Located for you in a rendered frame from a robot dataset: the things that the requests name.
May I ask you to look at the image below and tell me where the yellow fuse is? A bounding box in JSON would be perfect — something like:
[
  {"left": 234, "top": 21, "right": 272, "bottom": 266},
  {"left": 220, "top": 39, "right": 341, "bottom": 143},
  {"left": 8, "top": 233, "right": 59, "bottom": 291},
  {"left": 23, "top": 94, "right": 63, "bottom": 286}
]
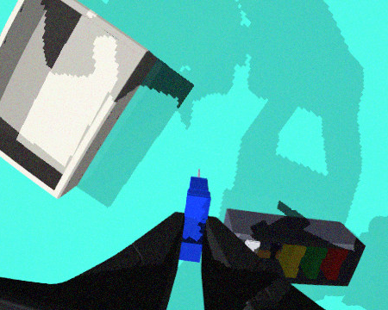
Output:
[{"left": 279, "top": 244, "right": 307, "bottom": 278}]

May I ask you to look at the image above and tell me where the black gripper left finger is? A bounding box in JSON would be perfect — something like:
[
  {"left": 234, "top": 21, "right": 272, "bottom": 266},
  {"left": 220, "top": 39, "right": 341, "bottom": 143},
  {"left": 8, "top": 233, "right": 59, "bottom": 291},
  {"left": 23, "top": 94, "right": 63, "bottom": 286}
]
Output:
[{"left": 0, "top": 211, "right": 186, "bottom": 310}]

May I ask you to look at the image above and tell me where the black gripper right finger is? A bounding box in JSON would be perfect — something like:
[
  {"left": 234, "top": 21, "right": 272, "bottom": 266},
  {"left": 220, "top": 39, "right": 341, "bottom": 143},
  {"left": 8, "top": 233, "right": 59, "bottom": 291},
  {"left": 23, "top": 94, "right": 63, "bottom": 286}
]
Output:
[{"left": 201, "top": 216, "right": 326, "bottom": 310}]

